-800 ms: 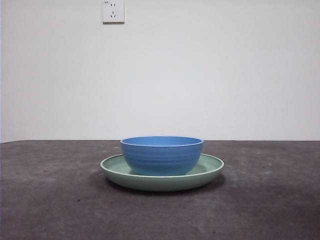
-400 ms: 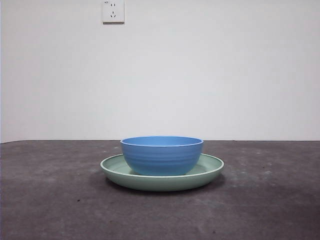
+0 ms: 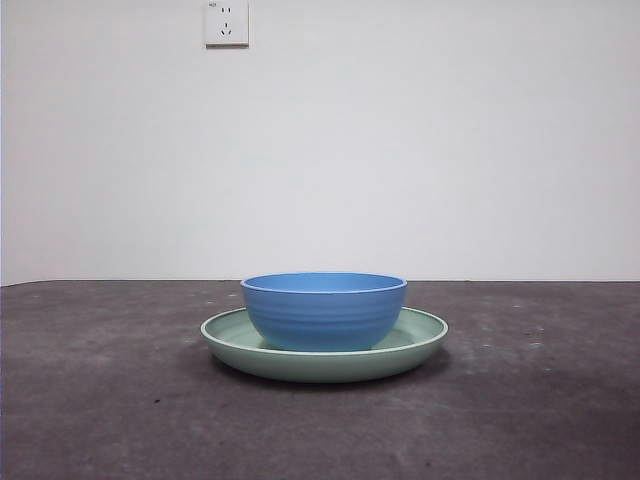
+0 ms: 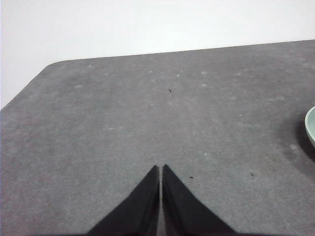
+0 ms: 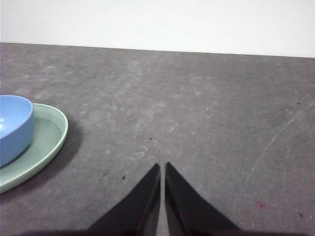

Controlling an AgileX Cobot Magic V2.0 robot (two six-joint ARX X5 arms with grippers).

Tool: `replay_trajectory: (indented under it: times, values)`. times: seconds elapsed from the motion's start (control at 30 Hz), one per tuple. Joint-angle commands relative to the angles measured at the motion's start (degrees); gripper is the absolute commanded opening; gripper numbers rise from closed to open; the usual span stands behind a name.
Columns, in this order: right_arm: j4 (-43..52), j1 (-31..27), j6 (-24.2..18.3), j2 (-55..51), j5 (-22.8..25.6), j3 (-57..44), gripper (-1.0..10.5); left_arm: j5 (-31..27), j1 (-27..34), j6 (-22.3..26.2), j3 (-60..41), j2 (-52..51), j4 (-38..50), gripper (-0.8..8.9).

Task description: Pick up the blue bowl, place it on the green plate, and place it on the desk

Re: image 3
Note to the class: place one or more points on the green round plate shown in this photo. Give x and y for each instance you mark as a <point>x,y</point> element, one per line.
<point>325,369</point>

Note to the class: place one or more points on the blue ribbed bowl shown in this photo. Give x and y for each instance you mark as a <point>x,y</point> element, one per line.
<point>325,315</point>

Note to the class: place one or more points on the white wall socket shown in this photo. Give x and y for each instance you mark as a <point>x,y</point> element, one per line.
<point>227,25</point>

